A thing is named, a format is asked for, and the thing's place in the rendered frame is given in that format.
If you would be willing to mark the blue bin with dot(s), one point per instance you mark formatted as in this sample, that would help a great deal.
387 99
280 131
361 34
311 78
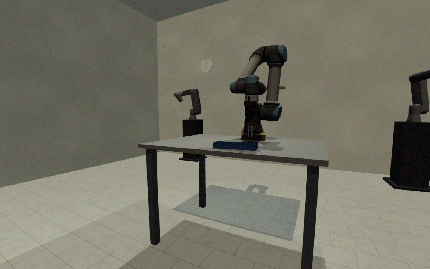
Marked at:
245 145

